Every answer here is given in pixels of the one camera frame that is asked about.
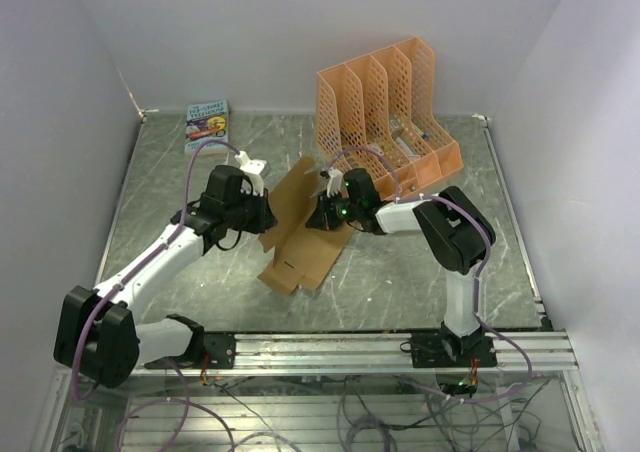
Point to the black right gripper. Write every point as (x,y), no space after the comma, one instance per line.
(321,218)

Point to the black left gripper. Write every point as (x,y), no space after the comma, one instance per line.
(265,218)

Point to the brown cardboard box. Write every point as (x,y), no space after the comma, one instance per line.
(302,256)

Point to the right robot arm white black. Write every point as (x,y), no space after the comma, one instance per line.
(457,233)

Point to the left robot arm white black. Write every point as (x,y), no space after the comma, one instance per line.
(99,334)

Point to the blue paperback book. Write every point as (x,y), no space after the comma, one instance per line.
(206,121)

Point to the peach plastic file organizer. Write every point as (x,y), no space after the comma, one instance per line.
(376,112)

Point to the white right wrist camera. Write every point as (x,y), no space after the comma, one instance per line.
(330,182)

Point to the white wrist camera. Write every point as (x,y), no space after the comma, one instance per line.
(330,182)
(255,171)

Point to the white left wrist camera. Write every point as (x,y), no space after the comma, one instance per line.
(255,171)

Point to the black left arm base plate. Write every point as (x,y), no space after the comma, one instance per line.
(219,351)

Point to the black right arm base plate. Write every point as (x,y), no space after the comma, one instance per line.
(428,350)

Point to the aluminium mounting rail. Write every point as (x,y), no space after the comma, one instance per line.
(378,353)

